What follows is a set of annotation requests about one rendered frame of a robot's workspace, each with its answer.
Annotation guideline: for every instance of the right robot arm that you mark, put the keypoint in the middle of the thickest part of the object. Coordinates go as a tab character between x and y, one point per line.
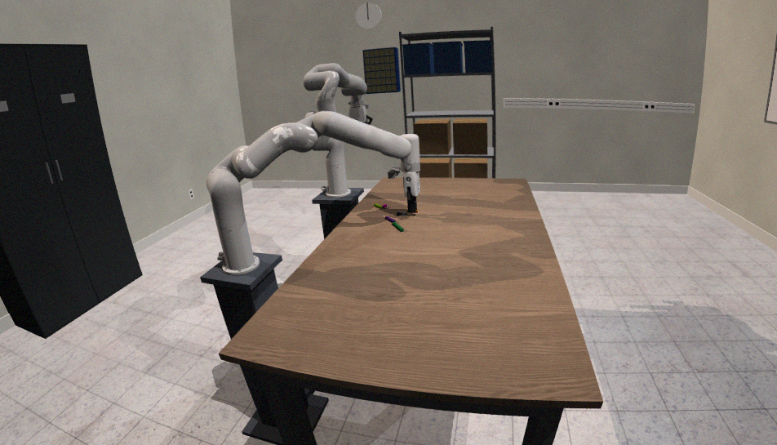
249	161

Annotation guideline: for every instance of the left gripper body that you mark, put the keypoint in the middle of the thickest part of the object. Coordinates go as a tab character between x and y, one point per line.
358	112

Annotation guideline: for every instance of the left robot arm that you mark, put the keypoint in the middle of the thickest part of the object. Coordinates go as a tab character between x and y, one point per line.
326	78

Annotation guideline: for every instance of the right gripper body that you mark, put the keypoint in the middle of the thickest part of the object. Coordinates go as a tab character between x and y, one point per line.
411	179

